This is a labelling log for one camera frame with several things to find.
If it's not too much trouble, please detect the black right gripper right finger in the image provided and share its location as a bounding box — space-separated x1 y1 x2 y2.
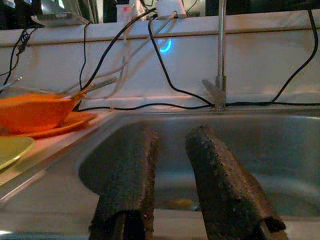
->
184 124 287 240

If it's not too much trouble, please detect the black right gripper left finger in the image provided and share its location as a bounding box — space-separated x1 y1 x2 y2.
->
88 124 160 240

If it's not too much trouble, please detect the stainless steel sink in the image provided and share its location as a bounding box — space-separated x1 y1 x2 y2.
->
0 109 320 240

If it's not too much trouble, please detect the orange plate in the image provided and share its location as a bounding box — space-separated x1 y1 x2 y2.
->
0 111 98 140

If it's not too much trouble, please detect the flat metal chopstick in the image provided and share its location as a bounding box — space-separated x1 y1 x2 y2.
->
72 76 118 97

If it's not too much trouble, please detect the orange bowl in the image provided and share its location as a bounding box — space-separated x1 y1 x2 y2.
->
0 92 82 135

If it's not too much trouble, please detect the green plate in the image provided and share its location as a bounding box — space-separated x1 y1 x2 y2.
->
0 136 36 171

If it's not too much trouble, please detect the steel faucet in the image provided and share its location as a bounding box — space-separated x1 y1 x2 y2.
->
201 0 228 113

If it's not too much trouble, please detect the white device red light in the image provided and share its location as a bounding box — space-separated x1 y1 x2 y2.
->
116 0 139 23

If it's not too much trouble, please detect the silver flat device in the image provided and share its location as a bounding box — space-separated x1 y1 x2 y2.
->
30 0 88 28

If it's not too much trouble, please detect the white cable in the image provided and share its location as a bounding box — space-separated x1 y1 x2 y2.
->
82 14 176 96

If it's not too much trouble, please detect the thick black cable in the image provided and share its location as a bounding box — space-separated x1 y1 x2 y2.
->
79 6 158 91

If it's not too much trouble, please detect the thin knotted black cable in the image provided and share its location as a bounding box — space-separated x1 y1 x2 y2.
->
0 26 38 83

